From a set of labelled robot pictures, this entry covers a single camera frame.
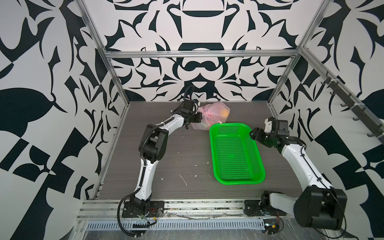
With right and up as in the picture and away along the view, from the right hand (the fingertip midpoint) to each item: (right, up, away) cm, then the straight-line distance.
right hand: (254, 132), depth 85 cm
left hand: (-29, +10, +17) cm, 35 cm away
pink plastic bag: (-22, +11, +14) cm, 28 cm away
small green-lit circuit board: (+2, -42, -14) cm, 45 cm away
